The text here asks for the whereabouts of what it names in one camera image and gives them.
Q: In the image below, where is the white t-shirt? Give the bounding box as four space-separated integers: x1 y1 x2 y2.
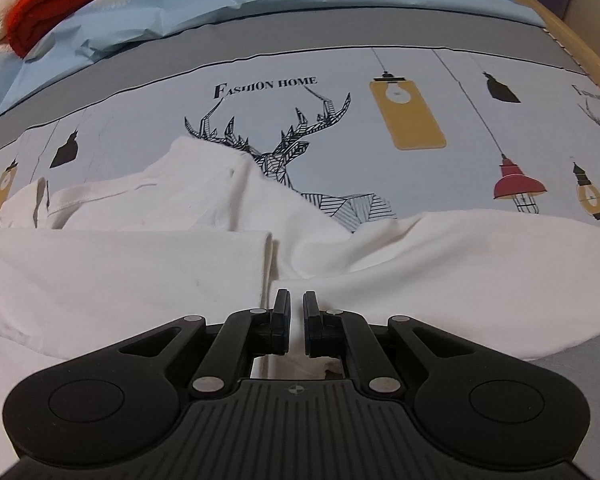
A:
0 135 600 441

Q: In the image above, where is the wooden bed frame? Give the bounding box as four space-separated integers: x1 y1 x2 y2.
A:
482 0 600 92

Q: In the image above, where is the grey printed bed sheet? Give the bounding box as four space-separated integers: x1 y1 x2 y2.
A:
0 0 600 461

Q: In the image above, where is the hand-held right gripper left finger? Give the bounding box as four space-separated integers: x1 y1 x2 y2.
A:
115 289 292 401

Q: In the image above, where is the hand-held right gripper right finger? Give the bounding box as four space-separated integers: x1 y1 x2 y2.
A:
303 290 481 401

